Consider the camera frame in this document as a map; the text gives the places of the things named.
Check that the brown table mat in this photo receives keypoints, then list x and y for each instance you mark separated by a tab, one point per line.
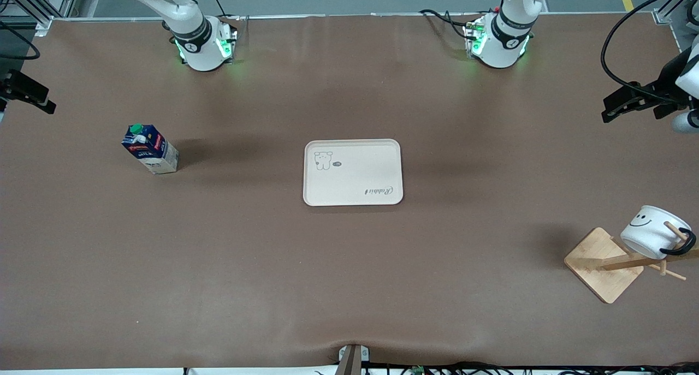
218	255

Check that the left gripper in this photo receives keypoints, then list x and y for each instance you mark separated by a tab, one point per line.
662	85

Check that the cream plastic tray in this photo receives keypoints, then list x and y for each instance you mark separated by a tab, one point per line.
355	178

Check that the blue milk carton green cap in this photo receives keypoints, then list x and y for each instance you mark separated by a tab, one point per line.
150	151

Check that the aluminium frame post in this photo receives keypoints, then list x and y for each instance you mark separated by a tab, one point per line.
45	24
662	16

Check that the wooden cup rack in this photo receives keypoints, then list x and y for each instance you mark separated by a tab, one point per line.
600	266

